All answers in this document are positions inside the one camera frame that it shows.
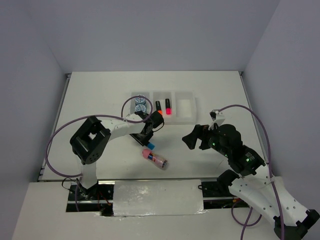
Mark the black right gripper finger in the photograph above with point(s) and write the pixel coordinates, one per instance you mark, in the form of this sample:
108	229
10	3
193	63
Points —
197	133
205	143

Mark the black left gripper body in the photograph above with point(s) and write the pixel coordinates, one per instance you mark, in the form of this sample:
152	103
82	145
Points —
145	135

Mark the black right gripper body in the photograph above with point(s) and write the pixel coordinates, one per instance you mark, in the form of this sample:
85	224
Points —
223	149

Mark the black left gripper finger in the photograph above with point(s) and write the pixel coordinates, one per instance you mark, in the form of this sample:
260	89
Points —
138	138
147	138

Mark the blue highlighter with black cap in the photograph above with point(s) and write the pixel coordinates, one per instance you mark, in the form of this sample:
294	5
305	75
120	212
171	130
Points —
150	146

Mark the orange highlighter with black cap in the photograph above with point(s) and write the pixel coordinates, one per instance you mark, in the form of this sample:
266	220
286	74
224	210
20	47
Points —
158	107

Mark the blue cleaning gel jar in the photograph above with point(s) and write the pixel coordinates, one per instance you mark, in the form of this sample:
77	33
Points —
140	108
140	99

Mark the pink highlighter with black cap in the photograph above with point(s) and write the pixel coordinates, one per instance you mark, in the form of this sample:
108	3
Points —
168	107

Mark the pink tube of coloured pens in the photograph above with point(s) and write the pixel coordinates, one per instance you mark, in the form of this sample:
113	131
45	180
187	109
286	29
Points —
154	158

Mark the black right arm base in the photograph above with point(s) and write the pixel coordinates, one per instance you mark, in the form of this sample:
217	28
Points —
215	198

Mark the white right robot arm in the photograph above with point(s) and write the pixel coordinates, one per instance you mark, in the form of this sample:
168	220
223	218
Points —
248	179

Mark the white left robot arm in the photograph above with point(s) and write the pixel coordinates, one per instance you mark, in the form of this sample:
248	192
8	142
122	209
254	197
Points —
90	141

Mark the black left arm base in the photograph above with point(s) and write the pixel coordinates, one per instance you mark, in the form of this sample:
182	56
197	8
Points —
98	199

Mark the clear three-compartment plastic organizer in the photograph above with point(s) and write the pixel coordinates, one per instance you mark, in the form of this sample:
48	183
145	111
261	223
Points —
182	105

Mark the white foil-covered front panel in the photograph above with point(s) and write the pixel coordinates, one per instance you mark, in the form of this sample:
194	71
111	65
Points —
157	198

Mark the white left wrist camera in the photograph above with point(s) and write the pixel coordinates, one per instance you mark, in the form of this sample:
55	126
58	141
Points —
133	117

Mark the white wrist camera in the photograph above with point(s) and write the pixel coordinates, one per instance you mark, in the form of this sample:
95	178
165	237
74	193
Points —
133	117
217	119

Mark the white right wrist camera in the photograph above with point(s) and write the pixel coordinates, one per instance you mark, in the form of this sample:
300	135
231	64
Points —
217	119

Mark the silver metal table rail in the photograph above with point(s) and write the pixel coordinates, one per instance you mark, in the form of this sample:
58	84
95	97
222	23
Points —
41	179

